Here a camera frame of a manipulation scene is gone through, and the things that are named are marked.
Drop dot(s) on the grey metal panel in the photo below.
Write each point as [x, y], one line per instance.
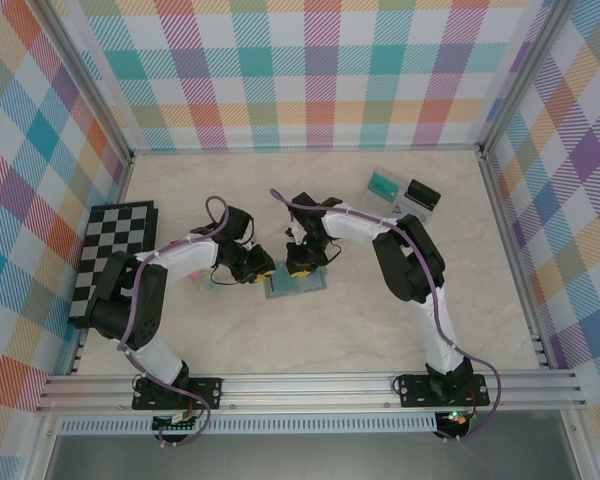
[305, 460]

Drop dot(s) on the aluminium frame side rail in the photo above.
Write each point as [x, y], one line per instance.
[121, 177]
[534, 325]

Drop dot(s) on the black silver chessboard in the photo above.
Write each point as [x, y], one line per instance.
[115, 235]

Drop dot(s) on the small controller circuit board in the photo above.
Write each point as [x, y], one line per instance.
[455, 420]
[177, 427]

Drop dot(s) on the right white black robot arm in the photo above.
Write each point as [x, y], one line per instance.
[350, 230]

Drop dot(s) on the clear plastic card sleeve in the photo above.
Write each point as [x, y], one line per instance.
[370, 202]

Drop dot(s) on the green card holder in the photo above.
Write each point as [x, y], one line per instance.
[300, 287]

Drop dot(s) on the grey black box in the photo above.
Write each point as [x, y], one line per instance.
[415, 206]

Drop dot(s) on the pink cylindrical tube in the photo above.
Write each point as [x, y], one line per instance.
[207, 286]

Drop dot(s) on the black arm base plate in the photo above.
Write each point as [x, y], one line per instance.
[412, 390]
[210, 392]

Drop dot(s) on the wide aluminium mounting rail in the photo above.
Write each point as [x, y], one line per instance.
[305, 392]

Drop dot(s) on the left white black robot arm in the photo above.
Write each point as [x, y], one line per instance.
[190, 257]

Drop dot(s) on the aluminium frame post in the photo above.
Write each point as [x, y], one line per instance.
[519, 75]
[97, 85]

